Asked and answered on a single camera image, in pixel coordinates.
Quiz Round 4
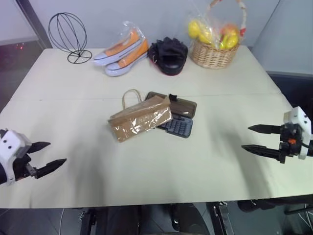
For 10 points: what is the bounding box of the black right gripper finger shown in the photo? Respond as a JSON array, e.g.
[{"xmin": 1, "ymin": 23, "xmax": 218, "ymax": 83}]
[
  {"xmin": 247, "ymin": 124, "xmax": 283, "ymax": 135},
  {"xmin": 241, "ymin": 144, "xmax": 281, "ymax": 162}
]

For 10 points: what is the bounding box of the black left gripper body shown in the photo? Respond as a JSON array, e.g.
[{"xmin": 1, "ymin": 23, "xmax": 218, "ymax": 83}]
[{"xmin": 11, "ymin": 147, "xmax": 38, "ymax": 182}]

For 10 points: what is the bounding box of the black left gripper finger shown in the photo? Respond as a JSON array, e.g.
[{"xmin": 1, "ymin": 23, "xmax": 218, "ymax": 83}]
[
  {"xmin": 35, "ymin": 158, "xmax": 67, "ymax": 180},
  {"xmin": 26, "ymin": 141, "xmax": 51, "ymax": 155}
]

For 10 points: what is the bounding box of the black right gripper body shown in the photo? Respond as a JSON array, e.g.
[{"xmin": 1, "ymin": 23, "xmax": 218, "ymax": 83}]
[{"xmin": 278, "ymin": 122, "xmax": 304, "ymax": 164}]

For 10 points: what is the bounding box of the yellow fruit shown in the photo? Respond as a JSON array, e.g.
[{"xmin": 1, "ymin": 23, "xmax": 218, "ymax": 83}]
[
  {"xmin": 221, "ymin": 33, "xmax": 240, "ymax": 50},
  {"xmin": 198, "ymin": 28, "xmax": 213, "ymax": 45},
  {"xmin": 187, "ymin": 20, "xmax": 201, "ymax": 39}
]

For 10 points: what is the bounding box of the red orange apple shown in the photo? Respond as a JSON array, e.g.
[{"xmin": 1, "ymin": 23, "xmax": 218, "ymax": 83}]
[{"xmin": 221, "ymin": 23, "xmax": 240, "ymax": 37}]

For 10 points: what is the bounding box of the clear plastic basket wrap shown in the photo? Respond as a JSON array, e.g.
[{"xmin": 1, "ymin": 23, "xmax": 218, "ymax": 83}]
[{"xmin": 187, "ymin": 0, "xmax": 245, "ymax": 50}]

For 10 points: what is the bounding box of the orange canvas sneaker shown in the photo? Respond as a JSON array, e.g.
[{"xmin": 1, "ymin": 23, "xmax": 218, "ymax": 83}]
[
  {"xmin": 93, "ymin": 36, "xmax": 147, "ymax": 61},
  {"xmin": 104, "ymin": 39, "xmax": 150, "ymax": 77}
]

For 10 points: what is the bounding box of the clear plastic shoe bag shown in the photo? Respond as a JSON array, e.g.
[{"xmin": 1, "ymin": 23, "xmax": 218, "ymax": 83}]
[{"xmin": 93, "ymin": 21, "xmax": 150, "ymax": 77}]

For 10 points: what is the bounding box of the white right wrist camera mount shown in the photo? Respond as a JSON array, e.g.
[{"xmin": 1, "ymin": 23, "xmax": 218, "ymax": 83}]
[{"xmin": 283, "ymin": 106, "xmax": 313, "ymax": 160}]

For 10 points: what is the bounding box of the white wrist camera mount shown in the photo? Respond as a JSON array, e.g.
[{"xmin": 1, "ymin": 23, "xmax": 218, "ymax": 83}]
[
  {"xmin": 283, "ymin": 106, "xmax": 313, "ymax": 160},
  {"xmin": 0, "ymin": 129, "xmax": 33, "ymax": 187}
]

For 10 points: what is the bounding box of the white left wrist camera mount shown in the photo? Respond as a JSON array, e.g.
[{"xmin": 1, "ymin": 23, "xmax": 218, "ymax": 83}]
[{"xmin": 0, "ymin": 129, "xmax": 33, "ymax": 187}]

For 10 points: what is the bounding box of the black table leg frame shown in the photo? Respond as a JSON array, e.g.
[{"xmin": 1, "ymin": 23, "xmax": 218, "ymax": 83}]
[
  {"xmin": 209, "ymin": 201, "xmax": 232, "ymax": 235},
  {"xmin": 78, "ymin": 207, "xmax": 99, "ymax": 235}
]

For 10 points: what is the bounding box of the wicker basket with handle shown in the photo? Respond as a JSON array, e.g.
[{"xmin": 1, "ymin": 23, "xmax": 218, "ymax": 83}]
[{"xmin": 189, "ymin": 0, "xmax": 248, "ymax": 70}]

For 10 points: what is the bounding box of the black wire head stand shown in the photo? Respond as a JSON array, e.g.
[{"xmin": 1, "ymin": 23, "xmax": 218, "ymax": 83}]
[{"xmin": 48, "ymin": 12, "xmax": 93, "ymax": 65}]

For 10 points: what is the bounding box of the brown paper bag with handles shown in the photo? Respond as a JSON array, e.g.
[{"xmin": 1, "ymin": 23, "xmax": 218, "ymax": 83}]
[{"xmin": 108, "ymin": 89, "xmax": 174, "ymax": 143}]

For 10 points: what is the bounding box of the dark window frame post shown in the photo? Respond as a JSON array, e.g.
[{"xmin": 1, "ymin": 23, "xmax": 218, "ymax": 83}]
[{"xmin": 16, "ymin": 0, "xmax": 54, "ymax": 50}]

